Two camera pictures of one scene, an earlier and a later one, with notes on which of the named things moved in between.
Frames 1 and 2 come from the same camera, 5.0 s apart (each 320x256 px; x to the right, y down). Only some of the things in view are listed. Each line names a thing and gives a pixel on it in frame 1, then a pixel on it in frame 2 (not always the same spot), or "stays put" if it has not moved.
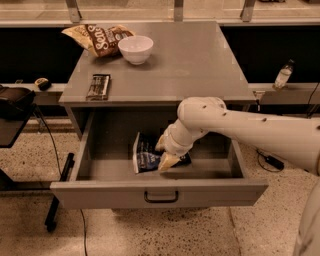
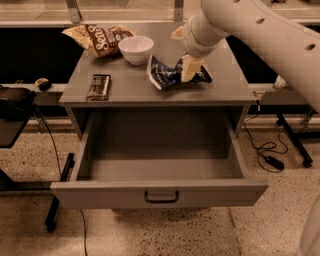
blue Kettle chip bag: (146, 156) to (165, 76)
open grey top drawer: (103, 174) stays put
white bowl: (136, 49) stays put
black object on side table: (15, 102) stays put
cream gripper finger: (166, 161) to (191, 66)
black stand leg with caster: (50, 222) stays put
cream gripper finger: (160, 144) to (178, 34)
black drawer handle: (161, 200) stays put
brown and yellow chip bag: (102, 41) stays put
